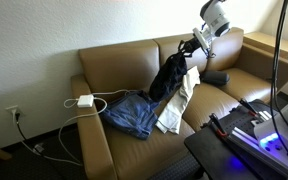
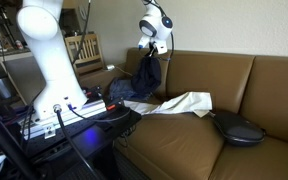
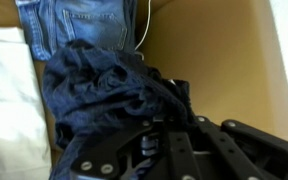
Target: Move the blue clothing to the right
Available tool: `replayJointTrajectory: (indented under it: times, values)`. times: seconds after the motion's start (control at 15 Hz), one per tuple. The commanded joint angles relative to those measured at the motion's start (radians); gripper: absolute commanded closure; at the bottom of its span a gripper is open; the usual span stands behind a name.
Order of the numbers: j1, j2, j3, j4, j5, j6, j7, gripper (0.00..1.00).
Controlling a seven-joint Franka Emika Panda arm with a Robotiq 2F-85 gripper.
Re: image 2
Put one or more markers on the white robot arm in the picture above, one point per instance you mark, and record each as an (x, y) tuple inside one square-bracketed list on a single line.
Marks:
[(50, 66)]

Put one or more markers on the cream white clothing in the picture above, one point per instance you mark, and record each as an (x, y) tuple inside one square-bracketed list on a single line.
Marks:
[(184, 102)]

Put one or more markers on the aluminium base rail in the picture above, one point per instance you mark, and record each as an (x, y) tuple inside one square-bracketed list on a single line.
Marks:
[(84, 111)]

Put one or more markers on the red black clamp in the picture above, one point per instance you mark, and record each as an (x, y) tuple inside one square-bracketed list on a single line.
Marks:
[(93, 92), (114, 106)]

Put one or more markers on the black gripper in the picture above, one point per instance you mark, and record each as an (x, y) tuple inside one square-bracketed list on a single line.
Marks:
[(153, 50)]

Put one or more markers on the black oval case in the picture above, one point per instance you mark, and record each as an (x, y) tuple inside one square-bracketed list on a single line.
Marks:
[(239, 130)]

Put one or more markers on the brown leather sofa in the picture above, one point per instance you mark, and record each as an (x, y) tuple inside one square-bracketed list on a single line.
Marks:
[(190, 150)]

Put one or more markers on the wooden chair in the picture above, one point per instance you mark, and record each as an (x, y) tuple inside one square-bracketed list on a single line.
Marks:
[(85, 53)]

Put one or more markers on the dark blue clothing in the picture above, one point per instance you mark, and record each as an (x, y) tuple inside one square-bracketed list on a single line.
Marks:
[(147, 76)]

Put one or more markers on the black robot table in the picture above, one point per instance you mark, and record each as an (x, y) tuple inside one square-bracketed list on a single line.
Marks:
[(94, 133)]

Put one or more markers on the white power adapter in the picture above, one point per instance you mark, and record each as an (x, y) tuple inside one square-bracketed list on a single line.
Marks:
[(110, 67)]

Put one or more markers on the black tripod pole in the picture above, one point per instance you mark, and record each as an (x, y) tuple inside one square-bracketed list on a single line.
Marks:
[(4, 143)]

